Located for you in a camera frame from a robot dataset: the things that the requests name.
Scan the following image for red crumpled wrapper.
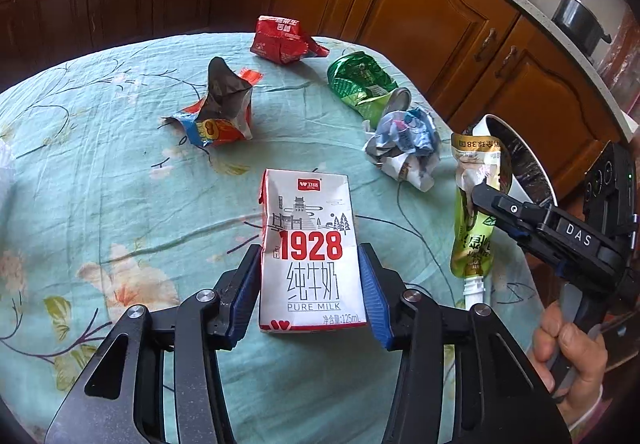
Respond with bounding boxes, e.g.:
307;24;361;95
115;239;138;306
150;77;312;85
250;15;330;65

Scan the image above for crushed green metal can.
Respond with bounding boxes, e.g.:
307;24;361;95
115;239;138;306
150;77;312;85
326;51;411;130

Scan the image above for green drink pouch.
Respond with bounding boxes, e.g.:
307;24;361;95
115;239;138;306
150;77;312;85
450;133;501;310

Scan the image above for silver lined snack wrapper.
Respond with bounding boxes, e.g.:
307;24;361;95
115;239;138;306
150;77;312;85
165;57;262;148

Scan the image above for crumpled cartoon paper wrapper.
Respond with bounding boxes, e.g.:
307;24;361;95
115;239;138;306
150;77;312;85
363;106;442;193

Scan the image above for wooden lower kitchen cabinets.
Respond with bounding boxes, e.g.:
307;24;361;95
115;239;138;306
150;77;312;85
1;0;632;196

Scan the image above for black cooking pot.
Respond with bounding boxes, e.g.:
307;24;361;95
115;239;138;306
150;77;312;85
551;0;612;57

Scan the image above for small white milk carton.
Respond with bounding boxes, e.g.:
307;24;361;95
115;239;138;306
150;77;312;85
258;169;367;334

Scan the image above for right hand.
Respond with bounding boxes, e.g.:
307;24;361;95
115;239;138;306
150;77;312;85
528;301;608;427

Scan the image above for light green floral tablecloth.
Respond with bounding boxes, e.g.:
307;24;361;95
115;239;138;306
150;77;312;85
0;31;547;444

